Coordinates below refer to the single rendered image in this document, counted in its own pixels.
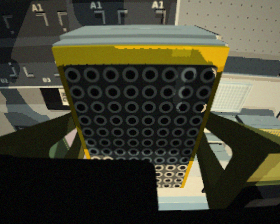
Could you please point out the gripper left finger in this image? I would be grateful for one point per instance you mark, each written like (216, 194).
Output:
(35, 141)

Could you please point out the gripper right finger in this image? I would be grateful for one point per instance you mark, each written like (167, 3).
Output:
(255, 160)

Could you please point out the black rectangular pad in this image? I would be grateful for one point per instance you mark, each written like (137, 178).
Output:
(55, 98)

